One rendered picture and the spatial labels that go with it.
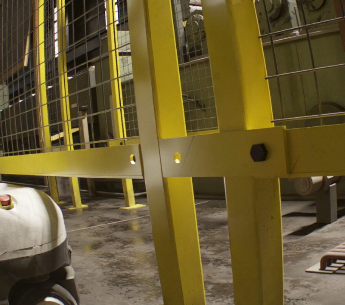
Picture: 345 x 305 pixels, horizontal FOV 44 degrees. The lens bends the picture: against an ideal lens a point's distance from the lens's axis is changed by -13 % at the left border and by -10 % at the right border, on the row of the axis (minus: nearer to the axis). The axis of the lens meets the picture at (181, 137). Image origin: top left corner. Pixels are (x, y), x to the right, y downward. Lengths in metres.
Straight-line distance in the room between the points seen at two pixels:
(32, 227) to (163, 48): 0.43
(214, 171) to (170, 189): 0.11
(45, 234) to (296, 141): 0.58
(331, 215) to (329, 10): 1.17
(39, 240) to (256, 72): 0.55
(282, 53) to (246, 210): 2.16
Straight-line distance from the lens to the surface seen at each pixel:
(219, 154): 0.55
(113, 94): 3.08
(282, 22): 2.74
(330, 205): 1.90
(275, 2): 2.74
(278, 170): 0.49
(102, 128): 4.18
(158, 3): 0.68
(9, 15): 6.56
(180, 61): 3.26
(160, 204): 0.66
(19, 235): 0.88
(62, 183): 4.32
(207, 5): 0.57
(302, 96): 2.57
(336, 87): 2.44
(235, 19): 0.54
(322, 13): 2.57
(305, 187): 1.78
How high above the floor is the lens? 0.45
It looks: 1 degrees down
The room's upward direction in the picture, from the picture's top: 7 degrees counter-clockwise
